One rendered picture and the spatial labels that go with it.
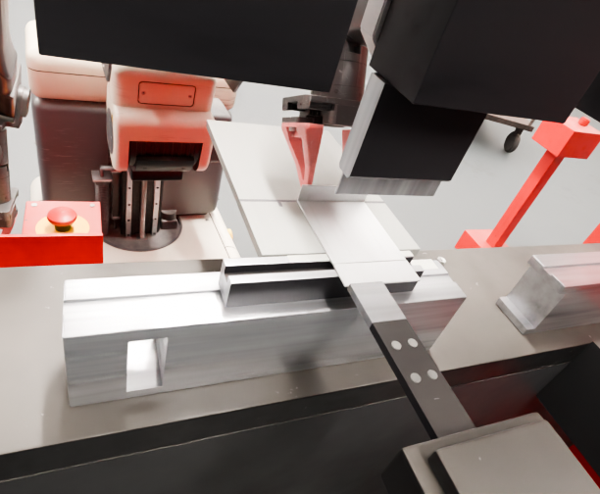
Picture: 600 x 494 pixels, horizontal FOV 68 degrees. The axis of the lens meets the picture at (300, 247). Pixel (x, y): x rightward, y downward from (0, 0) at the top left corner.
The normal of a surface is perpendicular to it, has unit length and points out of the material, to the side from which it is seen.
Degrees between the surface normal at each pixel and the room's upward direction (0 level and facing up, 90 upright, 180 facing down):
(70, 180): 90
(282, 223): 0
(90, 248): 90
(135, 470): 90
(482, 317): 0
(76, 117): 90
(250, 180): 0
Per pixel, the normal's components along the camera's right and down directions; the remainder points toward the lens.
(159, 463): 0.33, 0.65
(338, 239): 0.26, -0.75
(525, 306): -0.91, 0.03
